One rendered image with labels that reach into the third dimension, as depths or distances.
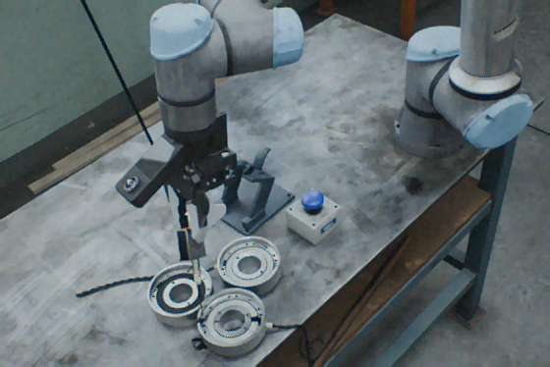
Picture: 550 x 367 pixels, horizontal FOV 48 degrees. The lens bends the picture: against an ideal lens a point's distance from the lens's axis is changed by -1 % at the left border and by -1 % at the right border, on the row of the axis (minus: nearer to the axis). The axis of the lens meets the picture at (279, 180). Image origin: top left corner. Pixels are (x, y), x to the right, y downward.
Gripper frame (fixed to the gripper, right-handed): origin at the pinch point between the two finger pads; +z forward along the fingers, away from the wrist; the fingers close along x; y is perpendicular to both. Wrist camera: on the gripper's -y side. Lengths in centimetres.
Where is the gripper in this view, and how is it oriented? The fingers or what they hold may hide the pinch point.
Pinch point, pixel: (189, 233)
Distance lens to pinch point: 96.4
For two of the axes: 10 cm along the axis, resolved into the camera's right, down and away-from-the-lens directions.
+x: -6.8, -4.7, 5.6
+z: -0.1, 7.7, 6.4
